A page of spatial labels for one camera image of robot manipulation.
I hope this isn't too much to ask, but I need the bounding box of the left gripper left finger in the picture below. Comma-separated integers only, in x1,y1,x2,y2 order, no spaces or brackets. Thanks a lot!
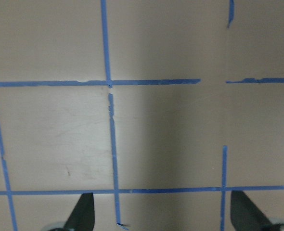
63,193,95,231

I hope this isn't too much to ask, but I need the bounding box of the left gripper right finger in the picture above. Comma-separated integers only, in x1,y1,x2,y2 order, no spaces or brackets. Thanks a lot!
230,191,278,231

